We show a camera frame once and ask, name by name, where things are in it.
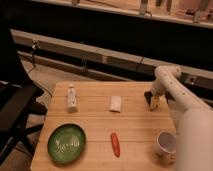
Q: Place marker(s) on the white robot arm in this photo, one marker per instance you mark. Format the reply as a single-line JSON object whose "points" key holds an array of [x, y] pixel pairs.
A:
{"points": [[194, 149]]}

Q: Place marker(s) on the white tube with cap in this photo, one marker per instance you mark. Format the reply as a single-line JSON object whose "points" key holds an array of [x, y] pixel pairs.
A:
{"points": [[71, 99]]}

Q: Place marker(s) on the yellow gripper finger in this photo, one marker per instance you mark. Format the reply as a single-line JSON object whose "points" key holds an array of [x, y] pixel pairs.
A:
{"points": [[154, 103]]}

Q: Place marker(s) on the white folded cloth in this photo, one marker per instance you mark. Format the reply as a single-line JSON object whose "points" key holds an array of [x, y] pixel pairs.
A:
{"points": [[115, 104]]}

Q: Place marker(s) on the black eraser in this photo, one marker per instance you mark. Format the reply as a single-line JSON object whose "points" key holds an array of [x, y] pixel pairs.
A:
{"points": [[148, 96]]}

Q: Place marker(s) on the orange carrot toy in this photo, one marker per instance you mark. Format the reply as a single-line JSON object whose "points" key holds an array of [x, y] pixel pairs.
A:
{"points": [[115, 144]]}

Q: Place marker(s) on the black chair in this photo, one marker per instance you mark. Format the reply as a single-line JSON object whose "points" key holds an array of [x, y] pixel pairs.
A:
{"points": [[18, 94]]}

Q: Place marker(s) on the green ceramic plate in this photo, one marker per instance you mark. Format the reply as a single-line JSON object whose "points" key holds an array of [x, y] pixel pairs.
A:
{"points": [[66, 143]]}

